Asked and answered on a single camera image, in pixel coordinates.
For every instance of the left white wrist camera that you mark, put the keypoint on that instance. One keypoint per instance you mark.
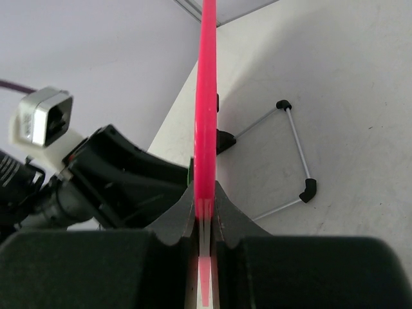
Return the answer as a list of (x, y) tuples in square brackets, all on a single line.
[(41, 127)]

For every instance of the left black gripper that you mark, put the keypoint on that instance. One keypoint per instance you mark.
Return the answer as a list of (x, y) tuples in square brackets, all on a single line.
[(105, 177)]

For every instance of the wire whiteboard stand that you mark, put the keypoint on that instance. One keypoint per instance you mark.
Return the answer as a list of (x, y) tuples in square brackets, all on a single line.
[(276, 162)]

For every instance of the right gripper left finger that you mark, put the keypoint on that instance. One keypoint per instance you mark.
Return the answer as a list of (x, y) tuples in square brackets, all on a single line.
[(177, 222)]

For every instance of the green whiteboard eraser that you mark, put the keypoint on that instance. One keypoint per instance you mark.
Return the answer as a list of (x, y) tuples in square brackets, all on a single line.
[(189, 175)]

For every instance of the pink framed whiteboard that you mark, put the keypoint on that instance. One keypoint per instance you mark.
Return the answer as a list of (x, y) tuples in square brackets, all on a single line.
[(205, 135)]

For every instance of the black whiteboard clip left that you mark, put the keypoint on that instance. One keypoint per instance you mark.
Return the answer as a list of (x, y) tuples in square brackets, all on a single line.
[(224, 141)]

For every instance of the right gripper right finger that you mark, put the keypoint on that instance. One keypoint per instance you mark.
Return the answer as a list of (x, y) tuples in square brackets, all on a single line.
[(232, 229)]

